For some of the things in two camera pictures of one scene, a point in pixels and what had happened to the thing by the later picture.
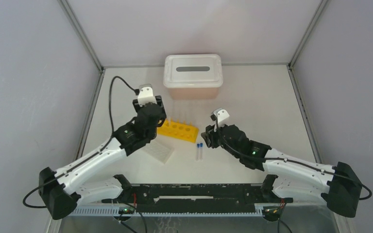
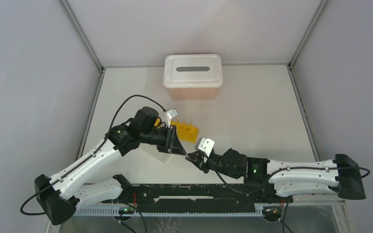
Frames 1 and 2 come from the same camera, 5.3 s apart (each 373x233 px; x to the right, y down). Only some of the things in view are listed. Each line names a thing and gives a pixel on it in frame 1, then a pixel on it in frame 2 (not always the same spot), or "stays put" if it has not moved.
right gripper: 210,136 to 200,162
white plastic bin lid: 193,71 stays put
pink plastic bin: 193,93 stays put
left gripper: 159,101 to 174,146
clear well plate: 161,151 stays put
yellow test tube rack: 179,130 stays put
